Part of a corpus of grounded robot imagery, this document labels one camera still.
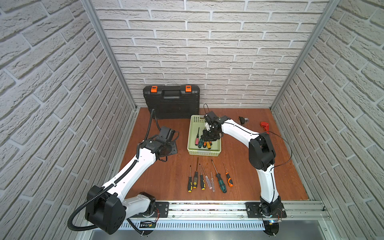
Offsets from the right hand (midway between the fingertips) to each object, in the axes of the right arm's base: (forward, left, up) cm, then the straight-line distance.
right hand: (208, 139), depth 95 cm
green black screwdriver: (0, +5, -3) cm, 5 cm away
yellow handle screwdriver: (-3, 0, -2) cm, 4 cm away
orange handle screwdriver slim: (-1, -2, -3) cm, 4 cm away
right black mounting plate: (-41, -19, -5) cm, 45 cm away
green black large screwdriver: (-28, -5, -4) cm, 28 cm away
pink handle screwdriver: (+3, +7, -4) cm, 9 cm away
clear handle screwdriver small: (-27, 0, -4) cm, 27 cm away
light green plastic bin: (+17, +7, -2) cm, 18 cm away
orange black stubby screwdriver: (-3, +2, -2) cm, 4 cm away
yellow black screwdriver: (-25, +13, -3) cm, 29 cm away
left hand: (-9, +20, +9) cm, 24 cm away
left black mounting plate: (-38, +27, -4) cm, 47 cm away
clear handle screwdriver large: (-24, +3, -4) cm, 25 cm away
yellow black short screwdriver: (-26, +6, -4) cm, 27 cm away
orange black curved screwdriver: (-26, -10, -4) cm, 28 cm away
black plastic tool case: (+21, +22, +15) cm, 34 cm away
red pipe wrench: (+11, -44, -4) cm, 46 cm away
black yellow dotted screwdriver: (-23, +10, -4) cm, 25 cm away
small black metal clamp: (+18, -28, -4) cm, 34 cm away
